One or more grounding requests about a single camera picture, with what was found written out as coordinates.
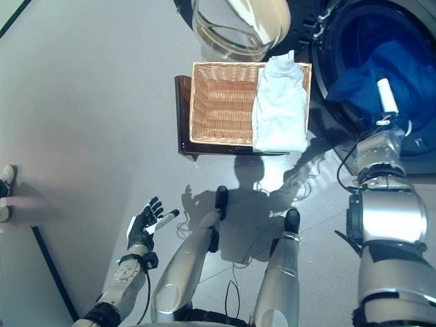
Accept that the white garment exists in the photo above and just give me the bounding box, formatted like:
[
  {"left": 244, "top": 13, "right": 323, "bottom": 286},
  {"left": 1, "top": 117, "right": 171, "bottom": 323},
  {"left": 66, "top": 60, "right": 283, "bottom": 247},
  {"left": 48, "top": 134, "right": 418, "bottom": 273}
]
[{"left": 251, "top": 50, "right": 309, "bottom": 153}]

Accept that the round glass washer door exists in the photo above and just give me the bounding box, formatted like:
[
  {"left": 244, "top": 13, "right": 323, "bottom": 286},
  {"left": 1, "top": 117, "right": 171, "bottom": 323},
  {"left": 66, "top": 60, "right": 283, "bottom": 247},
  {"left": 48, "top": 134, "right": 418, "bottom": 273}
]
[{"left": 173, "top": 0, "right": 309, "bottom": 63}]

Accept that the silver robot leg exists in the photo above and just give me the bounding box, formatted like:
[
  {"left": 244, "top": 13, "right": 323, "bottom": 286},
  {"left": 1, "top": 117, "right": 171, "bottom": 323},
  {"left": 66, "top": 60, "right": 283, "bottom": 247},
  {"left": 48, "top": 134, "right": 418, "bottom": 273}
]
[
  {"left": 251, "top": 208, "right": 302, "bottom": 327},
  {"left": 149, "top": 185, "right": 230, "bottom": 323}
]

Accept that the dark brown wooden stool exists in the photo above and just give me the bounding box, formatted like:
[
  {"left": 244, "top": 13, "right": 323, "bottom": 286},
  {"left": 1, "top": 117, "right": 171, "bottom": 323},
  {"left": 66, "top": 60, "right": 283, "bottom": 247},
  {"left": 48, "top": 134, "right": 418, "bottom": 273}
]
[{"left": 174, "top": 75, "right": 290, "bottom": 163}]

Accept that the grey front-load washing machine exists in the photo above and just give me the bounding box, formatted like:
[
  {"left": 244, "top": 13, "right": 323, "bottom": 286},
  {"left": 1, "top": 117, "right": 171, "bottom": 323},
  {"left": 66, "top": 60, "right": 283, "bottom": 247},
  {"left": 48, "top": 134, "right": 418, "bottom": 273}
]
[{"left": 292, "top": 0, "right": 436, "bottom": 178}]

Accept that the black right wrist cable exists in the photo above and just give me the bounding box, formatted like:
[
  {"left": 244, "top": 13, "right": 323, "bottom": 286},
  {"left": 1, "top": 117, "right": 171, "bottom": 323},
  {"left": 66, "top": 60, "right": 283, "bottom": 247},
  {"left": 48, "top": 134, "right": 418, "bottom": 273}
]
[{"left": 336, "top": 142, "right": 362, "bottom": 195}]

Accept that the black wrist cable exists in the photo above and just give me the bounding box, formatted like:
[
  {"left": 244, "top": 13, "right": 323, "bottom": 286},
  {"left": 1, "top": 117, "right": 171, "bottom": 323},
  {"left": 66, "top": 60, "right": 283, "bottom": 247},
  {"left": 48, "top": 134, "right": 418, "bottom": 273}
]
[
  {"left": 336, "top": 142, "right": 362, "bottom": 195},
  {"left": 136, "top": 268, "right": 153, "bottom": 325}
]

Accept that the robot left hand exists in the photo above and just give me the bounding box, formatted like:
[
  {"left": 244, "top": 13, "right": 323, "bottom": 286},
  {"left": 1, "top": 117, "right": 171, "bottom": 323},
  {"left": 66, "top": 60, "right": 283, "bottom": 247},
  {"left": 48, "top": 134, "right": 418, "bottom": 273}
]
[{"left": 126, "top": 196, "right": 181, "bottom": 255}]

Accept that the blue garment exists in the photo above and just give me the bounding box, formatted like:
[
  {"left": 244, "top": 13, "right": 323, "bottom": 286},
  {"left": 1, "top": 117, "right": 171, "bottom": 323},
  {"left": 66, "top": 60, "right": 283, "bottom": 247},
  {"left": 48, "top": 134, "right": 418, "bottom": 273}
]
[{"left": 326, "top": 39, "right": 436, "bottom": 123}]

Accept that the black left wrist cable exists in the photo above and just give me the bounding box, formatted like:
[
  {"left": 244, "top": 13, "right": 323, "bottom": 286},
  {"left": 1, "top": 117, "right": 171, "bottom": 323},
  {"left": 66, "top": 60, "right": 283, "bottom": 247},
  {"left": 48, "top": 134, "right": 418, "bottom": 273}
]
[{"left": 136, "top": 268, "right": 153, "bottom": 325}]

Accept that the beige sneaker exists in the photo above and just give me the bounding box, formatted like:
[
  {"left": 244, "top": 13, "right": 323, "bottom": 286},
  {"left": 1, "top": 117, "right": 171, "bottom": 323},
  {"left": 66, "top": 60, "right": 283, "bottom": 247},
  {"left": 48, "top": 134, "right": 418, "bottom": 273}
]
[{"left": 0, "top": 164, "right": 18, "bottom": 222}]

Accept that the silver robot left leg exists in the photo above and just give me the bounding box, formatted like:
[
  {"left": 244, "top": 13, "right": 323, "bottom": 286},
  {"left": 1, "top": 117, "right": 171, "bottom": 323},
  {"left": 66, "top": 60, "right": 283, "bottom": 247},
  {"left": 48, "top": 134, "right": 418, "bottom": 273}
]
[{"left": 149, "top": 185, "right": 230, "bottom": 323}]

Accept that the silver robot right leg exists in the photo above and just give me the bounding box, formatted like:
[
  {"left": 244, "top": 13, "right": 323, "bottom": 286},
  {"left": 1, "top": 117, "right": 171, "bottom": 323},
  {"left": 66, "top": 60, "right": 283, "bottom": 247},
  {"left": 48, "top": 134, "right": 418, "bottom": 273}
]
[{"left": 251, "top": 208, "right": 302, "bottom": 327}]

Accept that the wicker laundry basket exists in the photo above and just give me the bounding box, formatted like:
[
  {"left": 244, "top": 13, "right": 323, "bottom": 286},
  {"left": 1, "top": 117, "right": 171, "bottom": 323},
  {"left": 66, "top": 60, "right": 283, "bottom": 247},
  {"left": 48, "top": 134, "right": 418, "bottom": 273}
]
[{"left": 188, "top": 61, "right": 313, "bottom": 146}]

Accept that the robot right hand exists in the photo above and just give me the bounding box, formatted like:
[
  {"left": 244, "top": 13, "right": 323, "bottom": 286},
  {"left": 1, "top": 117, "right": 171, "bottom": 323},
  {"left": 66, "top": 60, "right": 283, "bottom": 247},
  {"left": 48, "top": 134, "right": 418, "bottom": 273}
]
[{"left": 371, "top": 78, "right": 414, "bottom": 136}]

